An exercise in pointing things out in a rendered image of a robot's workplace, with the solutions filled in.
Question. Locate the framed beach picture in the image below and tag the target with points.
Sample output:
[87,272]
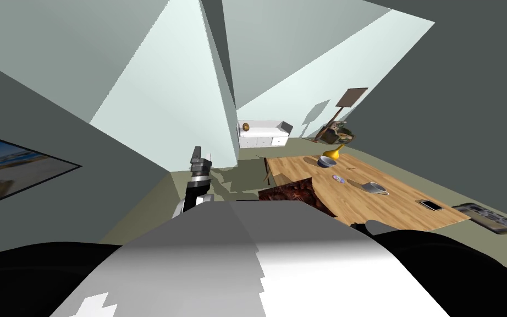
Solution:
[2,171]

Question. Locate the grey flat patterned object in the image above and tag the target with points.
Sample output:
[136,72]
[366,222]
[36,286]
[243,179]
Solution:
[486,217]

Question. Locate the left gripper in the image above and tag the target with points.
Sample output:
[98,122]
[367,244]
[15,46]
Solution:
[200,167]

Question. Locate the dark red-brown chair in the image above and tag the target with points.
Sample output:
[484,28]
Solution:
[297,193]

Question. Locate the blue bowl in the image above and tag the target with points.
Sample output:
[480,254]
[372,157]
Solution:
[326,162]

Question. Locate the black smartphone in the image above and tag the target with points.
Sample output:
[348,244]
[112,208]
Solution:
[431,205]

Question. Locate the wooden table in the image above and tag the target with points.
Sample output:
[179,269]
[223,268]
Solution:
[368,207]

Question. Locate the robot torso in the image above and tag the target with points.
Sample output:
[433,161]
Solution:
[218,264]

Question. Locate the grey mug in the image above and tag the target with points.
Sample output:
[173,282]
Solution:
[373,188]

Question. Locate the white sideboard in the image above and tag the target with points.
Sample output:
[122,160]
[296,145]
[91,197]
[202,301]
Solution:
[262,132]

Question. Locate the small purple disc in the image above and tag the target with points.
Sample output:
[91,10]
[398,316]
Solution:
[338,178]

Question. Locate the yellow vase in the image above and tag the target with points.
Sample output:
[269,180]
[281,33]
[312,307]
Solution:
[333,153]

